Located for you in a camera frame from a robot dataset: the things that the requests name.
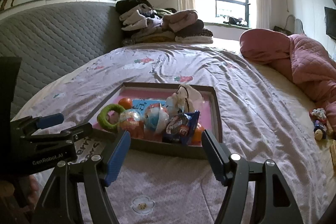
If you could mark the strawberry printed bed sheet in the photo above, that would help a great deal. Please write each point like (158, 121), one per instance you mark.
(249, 134)

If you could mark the shallow cardboard box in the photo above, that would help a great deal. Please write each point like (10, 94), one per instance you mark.
(168, 151)

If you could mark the beige bed sheet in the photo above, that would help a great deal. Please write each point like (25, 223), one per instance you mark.
(288, 98)

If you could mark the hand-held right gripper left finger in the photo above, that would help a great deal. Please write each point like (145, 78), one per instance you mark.
(116, 158)

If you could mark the pink quilt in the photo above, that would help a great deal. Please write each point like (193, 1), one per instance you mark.
(302, 56)

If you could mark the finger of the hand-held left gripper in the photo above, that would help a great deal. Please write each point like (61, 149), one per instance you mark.
(50, 120)
(76, 133)

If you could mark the grey quilted headboard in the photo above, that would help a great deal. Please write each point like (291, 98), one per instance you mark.
(52, 43)

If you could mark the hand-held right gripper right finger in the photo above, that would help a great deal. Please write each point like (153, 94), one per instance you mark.
(213, 153)

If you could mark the dark cloth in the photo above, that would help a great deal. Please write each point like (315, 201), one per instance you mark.
(281, 30)

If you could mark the dark clothes on sill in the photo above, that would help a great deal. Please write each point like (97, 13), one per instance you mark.
(235, 21)

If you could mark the blue cookie packet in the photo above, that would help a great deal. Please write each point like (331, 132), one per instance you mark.
(181, 129)

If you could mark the black television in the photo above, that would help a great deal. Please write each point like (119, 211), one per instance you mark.
(331, 22)

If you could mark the person's left hand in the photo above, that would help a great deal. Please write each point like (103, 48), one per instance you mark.
(6, 188)

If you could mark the blue white toy egg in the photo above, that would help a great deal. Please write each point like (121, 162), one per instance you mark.
(156, 120)

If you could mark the pile of folded clothes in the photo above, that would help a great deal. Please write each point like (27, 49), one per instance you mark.
(181, 22)

